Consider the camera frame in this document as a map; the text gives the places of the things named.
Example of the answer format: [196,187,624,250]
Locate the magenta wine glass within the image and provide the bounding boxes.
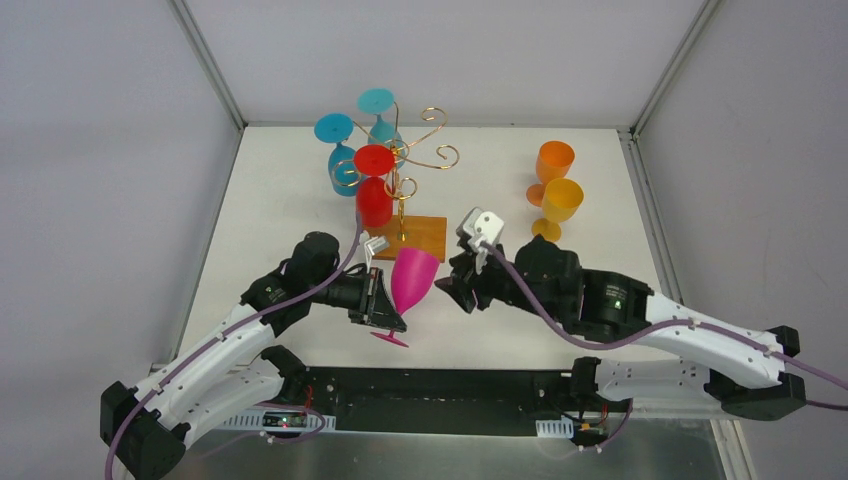
[371,248,440,348]

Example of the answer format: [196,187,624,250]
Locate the yellow wine glass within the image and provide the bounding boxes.
[531,178,585,242]

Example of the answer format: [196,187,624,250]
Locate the orange wine glass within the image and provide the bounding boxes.
[525,140,576,207]

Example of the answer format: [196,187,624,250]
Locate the blue wine glass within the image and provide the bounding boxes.
[313,113,361,197]

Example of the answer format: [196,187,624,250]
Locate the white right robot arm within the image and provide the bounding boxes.
[434,236,807,421]

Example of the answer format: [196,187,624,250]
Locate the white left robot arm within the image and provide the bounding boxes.
[100,232,407,479]

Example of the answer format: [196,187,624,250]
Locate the wooden rack base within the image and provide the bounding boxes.
[358,215,447,263]

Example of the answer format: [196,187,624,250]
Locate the red wine glass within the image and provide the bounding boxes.
[353,144,395,228]

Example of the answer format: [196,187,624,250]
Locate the teal wine glass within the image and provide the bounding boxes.
[357,88,401,147]

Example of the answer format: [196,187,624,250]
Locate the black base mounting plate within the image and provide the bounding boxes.
[272,367,627,437]

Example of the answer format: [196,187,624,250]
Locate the left controller board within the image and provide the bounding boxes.
[262,411,308,429]

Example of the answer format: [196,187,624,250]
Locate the controller board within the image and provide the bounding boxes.
[262,411,308,429]
[572,424,609,447]

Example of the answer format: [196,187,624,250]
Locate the right controller board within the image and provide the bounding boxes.
[572,424,609,447]

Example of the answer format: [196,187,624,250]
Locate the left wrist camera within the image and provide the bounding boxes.
[360,232,390,269]

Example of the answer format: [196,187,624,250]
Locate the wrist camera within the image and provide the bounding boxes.
[456,207,505,274]
[360,232,390,269]

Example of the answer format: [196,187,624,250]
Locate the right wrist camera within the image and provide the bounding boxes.
[456,207,505,274]

